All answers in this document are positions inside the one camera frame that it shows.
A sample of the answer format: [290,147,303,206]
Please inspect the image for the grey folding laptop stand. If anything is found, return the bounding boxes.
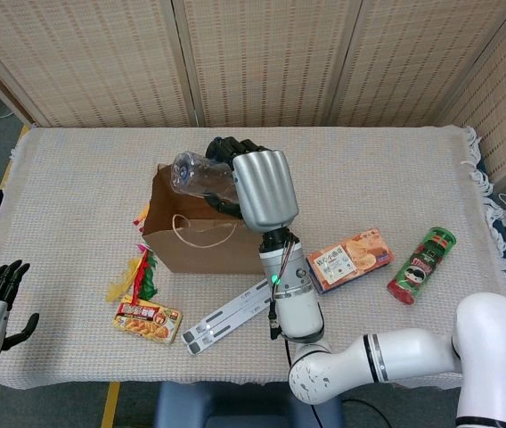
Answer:
[180,278,277,357]

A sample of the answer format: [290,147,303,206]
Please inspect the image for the clear plastic bottle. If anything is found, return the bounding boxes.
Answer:
[170,151,241,205]

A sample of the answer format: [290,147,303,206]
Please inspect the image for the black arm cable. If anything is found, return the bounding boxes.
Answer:
[282,338,390,428]

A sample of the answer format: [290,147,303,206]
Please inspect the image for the blue padded seat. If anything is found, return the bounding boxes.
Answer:
[153,381,343,428]

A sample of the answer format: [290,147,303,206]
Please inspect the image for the green chips can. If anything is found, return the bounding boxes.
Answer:
[386,226,458,307]

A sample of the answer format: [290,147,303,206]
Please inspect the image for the beige woven tablecloth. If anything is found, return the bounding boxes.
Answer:
[0,125,506,388]

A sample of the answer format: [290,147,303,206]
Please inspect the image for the yellow rubber chicken toy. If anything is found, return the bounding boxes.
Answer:
[130,204,150,229]

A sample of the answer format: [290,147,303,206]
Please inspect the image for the blue-orange cookie box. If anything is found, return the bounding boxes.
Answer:
[306,227,396,295]

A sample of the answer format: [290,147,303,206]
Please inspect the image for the woven folding screen panel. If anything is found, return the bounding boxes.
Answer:
[328,0,506,128]
[0,0,194,129]
[435,0,506,184]
[172,0,363,128]

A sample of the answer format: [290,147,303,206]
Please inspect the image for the brown paper shopping bag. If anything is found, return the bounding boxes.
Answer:
[140,162,268,274]

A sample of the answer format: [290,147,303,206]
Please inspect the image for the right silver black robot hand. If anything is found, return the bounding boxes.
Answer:
[205,136,301,235]

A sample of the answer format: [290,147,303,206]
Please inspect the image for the colourful feather toy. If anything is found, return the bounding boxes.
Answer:
[104,243,159,304]

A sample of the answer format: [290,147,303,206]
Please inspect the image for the yellow curry box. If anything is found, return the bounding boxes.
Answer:
[113,299,184,345]

